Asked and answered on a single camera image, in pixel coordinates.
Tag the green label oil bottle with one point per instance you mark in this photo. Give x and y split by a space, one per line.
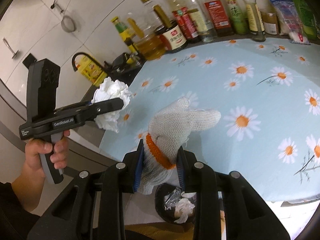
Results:
237 17

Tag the small brown jar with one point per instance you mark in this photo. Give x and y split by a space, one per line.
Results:
270 22

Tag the silver foil wrapper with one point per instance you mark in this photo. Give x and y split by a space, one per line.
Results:
172 199

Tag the dark vinegar jug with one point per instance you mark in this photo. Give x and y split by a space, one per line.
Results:
170 34

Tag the white tissue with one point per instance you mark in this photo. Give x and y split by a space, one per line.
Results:
111 98

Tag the green cap sauce bottle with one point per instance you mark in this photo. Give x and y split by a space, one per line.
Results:
125 33

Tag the small black wall plate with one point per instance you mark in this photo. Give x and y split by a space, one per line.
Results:
29 60

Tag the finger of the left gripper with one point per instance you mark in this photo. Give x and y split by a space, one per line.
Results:
108 106

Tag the blue daisy tablecloth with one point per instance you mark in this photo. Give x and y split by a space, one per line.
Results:
268 97

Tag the blue salt bag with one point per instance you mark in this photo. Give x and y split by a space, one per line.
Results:
289 21

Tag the black sponge holder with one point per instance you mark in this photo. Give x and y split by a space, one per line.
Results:
126 61

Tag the green packet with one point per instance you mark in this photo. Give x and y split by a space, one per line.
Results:
307 19

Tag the black curved faucet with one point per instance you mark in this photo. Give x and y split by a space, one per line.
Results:
86 54

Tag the red label clear bottle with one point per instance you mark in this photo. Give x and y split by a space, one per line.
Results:
218 16

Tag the yellow cap clear bottle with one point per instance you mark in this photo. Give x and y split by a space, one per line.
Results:
202 23

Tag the small gold cap bottle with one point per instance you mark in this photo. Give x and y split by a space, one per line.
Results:
255 21

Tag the cooking oil jug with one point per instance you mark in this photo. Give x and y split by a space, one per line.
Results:
144 24

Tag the person's left hand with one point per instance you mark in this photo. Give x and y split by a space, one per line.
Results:
35 148

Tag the black trash bin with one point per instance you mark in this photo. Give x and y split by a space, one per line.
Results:
184 211

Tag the metal strainer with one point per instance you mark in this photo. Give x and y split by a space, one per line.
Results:
67 23

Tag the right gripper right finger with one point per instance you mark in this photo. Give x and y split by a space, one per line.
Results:
247 216

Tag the white knit work glove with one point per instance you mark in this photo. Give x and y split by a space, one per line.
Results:
168 130

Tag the red label sauce bottle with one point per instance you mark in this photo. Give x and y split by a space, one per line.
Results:
180 13

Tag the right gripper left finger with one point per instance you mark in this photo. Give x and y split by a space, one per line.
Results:
91 207

